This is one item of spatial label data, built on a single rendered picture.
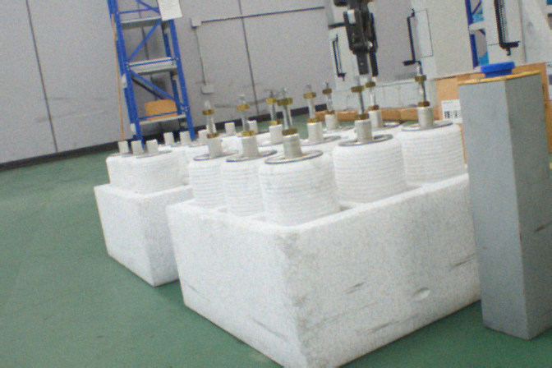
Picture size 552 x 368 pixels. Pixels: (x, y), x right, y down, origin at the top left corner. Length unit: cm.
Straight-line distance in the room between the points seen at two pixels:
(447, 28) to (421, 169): 325
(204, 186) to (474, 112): 42
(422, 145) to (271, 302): 31
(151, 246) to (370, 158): 55
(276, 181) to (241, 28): 656
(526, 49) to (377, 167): 275
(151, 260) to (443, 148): 61
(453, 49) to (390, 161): 332
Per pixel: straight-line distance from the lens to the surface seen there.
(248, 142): 83
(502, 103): 69
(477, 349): 75
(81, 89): 690
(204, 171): 91
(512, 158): 70
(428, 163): 84
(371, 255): 73
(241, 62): 718
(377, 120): 96
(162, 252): 118
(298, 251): 66
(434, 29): 400
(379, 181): 77
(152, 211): 116
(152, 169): 119
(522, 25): 348
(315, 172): 70
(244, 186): 80
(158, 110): 645
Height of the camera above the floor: 34
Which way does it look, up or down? 9 degrees down
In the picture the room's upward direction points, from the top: 9 degrees counter-clockwise
